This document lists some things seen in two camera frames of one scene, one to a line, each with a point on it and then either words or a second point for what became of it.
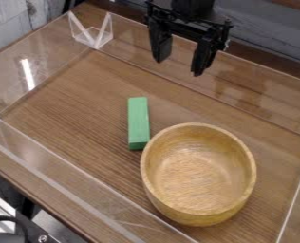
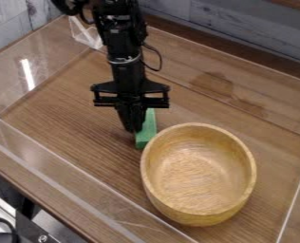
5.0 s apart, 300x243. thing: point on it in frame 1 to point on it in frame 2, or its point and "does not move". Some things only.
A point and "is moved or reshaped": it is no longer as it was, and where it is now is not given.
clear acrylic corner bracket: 91,37 does not move
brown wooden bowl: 198,173 does not move
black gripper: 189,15 to 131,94
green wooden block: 136,122 is moved or reshaped
